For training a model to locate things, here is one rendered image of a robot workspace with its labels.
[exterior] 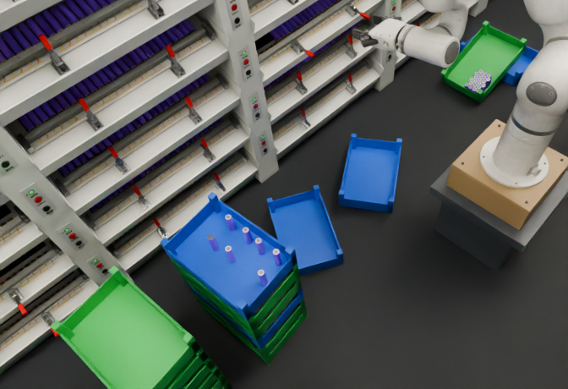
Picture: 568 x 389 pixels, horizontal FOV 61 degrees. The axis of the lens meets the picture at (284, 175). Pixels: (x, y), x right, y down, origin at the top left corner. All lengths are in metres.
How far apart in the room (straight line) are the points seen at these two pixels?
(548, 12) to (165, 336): 1.15
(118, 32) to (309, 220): 0.97
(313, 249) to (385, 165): 0.47
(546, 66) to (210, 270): 0.95
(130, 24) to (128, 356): 0.81
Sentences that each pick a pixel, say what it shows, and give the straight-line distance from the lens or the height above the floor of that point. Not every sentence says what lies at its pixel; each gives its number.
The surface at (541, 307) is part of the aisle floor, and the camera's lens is 1.81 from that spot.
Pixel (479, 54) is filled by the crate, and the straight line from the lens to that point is 2.38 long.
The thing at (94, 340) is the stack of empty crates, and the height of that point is 0.40.
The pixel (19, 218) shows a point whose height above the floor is 0.53.
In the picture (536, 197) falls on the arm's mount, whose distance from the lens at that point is 1.53.
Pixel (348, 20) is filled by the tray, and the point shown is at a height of 0.48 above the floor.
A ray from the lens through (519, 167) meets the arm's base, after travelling 1.51.
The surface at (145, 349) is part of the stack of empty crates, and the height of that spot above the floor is 0.40.
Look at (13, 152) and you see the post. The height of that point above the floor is 0.76.
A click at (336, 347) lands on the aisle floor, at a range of 1.65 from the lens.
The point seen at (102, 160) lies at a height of 0.52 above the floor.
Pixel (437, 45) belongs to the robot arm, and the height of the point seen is 0.70.
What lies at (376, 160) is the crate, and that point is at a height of 0.00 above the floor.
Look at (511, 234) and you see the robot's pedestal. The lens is 1.56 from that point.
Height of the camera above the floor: 1.58
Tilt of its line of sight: 53 degrees down
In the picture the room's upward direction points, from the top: 10 degrees counter-clockwise
